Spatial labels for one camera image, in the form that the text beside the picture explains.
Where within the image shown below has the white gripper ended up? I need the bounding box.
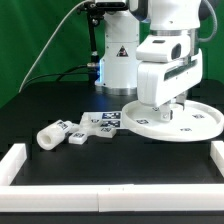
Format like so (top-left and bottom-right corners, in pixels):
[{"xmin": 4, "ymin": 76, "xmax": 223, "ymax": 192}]
[{"xmin": 137, "ymin": 51, "xmax": 203, "ymax": 122}]

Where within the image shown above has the white cable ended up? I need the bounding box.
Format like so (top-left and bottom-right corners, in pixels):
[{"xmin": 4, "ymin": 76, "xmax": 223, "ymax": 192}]
[{"xmin": 18, "ymin": 0, "xmax": 91, "ymax": 93}]

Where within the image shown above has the black cable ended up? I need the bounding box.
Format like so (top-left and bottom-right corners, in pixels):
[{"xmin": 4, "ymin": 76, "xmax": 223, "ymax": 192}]
[{"xmin": 20, "ymin": 64, "xmax": 98, "ymax": 92}]

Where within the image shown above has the white left fence bar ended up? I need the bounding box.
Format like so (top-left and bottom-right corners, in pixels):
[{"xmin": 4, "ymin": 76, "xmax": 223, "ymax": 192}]
[{"xmin": 0, "ymin": 143, "xmax": 27, "ymax": 186}]

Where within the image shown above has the white front fence bar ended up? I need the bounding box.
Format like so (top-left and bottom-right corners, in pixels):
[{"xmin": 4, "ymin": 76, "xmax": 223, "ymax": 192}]
[{"xmin": 0, "ymin": 184, "xmax": 224, "ymax": 212}]

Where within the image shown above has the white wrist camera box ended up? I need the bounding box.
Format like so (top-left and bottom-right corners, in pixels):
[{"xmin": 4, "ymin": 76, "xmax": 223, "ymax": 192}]
[{"xmin": 136, "ymin": 35, "xmax": 190, "ymax": 63}]

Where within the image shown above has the white sheet with markers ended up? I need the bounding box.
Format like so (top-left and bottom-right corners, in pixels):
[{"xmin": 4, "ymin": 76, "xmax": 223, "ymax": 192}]
[{"xmin": 87, "ymin": 111, "xmax": 126, "ymax": 129}]

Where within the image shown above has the white round table top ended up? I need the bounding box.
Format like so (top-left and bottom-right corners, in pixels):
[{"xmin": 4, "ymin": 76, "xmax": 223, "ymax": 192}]
[{"xmin": 122, "ymin": 100, "xmax": 224, "ymax": 142}]

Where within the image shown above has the white cross-shaped table base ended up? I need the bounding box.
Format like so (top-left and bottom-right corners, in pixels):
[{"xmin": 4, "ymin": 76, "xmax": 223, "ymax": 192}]
[{"xmin": 68, "ymin": 113, "xmax": 116, "ymax": 145}]

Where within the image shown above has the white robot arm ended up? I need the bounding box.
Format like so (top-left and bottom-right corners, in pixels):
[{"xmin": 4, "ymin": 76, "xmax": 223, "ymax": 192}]
[{"xmin": 95, "ymin": 0, "xmax": 220, "ymax": 121}]

